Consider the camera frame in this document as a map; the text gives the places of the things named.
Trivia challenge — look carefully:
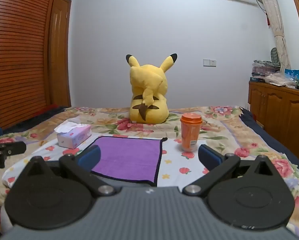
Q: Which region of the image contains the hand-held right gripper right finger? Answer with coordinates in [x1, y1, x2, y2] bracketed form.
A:
[182, 144, 278, 197]

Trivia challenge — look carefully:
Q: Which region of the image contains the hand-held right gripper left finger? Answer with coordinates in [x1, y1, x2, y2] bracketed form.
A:
[21, 144, 117, 198]

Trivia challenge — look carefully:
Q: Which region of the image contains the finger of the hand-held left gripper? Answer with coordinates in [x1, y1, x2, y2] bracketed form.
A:
[0, 141, 27, 156]

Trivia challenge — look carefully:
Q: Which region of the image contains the purple towel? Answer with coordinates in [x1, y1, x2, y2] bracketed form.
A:
[88, 135, 168, 187]

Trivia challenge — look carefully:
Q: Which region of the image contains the pink tissue box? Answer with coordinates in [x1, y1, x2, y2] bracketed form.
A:
[54, 120, 92, 149]

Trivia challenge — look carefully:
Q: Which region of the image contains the orange lidded cup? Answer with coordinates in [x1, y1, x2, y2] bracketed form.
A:
[180, 113, 203, 153]

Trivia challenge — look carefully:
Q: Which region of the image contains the white strawberry print cloth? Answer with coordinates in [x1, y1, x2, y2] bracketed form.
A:
[2, 133, 216, 188]

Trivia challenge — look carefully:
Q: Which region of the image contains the navy blue blanket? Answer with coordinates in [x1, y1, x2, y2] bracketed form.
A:
[239, 106, 299, 179]

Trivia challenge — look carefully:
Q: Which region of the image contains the wooden cabinet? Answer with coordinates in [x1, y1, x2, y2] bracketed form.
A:
[247, 80, 299, 167]

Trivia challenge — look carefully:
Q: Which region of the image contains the yellow plush toy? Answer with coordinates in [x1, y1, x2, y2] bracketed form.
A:
[125, 53, 178, 124]

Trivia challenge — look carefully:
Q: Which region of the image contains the wooden slatted wardrobe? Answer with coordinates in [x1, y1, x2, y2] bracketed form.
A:
[0, 0, 61, 130]

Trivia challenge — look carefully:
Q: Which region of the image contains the stack of folded clothes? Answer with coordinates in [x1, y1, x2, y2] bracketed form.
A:
[250, 59, 281, 82]

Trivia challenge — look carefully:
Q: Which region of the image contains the beige bagged cloth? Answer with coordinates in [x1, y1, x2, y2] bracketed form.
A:
[264, 72, 297, 88]

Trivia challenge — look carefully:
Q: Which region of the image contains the wooden door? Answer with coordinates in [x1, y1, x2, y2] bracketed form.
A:
[48, 0, 72, 108]

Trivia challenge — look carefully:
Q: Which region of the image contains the blue box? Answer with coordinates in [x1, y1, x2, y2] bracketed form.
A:
[284, 68, 299, 81]

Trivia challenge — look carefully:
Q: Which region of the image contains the beige patterned curtain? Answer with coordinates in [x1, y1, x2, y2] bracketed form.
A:
[254, 0, 291, 67]

